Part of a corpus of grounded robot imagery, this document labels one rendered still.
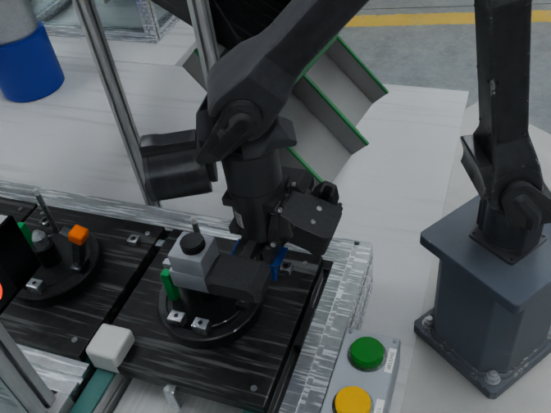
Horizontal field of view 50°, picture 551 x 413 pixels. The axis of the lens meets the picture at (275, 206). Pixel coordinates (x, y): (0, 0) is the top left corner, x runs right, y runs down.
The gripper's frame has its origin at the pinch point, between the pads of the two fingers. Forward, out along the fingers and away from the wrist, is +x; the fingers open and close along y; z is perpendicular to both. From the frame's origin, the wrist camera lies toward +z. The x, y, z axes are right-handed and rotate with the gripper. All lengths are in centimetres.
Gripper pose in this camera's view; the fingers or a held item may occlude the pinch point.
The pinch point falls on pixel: (269, 259)
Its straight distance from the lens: 68.2
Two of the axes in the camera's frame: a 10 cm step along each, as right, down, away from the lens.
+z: 9.3, 1.5, -3.2
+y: 3.4, -6.7, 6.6
